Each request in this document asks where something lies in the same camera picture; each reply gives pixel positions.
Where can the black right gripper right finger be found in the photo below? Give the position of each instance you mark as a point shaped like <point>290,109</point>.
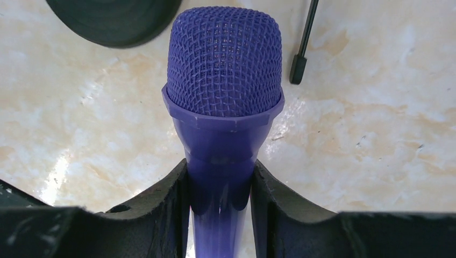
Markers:
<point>285,224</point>

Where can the black round base microphone stand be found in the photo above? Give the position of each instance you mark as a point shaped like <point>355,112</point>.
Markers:
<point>116,24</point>

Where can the purple toy microphone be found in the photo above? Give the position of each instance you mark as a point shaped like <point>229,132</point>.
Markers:
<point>223,92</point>

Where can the black tripod microphone stand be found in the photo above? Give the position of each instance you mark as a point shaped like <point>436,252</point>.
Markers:
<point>299,61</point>

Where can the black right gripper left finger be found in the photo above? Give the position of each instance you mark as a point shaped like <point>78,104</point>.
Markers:
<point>153,223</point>

